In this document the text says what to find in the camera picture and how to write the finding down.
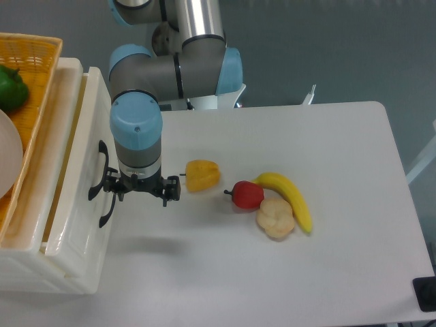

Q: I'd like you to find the green bell pepper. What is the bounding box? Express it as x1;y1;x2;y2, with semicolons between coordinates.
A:
1;65;29;113

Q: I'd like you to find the yellow bell pepper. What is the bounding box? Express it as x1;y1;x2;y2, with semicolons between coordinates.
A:
180;159;221;193

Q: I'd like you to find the yellow banana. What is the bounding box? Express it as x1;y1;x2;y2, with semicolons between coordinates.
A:
251;172;313;234

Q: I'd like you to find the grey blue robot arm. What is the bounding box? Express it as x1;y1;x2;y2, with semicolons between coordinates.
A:
89;1;243;202

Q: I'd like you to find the white drawer cabinet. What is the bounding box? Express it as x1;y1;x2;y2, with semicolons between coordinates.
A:
1;58;104;294

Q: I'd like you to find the white drawer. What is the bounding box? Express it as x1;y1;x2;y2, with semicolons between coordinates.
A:
45;67;116;278

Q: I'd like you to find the white plate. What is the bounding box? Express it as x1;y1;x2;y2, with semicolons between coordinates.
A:
0;111;23;197

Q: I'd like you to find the round bread bun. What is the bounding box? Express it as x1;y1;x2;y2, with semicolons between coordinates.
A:
256;198;295;239

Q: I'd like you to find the black device at edge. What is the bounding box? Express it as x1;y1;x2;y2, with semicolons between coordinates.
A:
412;276;436;312

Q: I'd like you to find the lower drawer black handle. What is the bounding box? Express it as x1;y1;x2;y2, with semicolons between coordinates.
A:
99;194;116;228

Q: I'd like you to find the red bell pepper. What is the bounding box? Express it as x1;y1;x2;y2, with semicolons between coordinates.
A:
223;181;264;209

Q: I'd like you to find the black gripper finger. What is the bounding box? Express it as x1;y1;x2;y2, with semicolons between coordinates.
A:
158;176;181;207
103;167;128;202

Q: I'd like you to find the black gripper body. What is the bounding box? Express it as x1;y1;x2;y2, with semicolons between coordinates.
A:
117;168;164;198

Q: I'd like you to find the yellow woven basket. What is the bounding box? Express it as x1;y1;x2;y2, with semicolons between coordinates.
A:
1;32;63;238

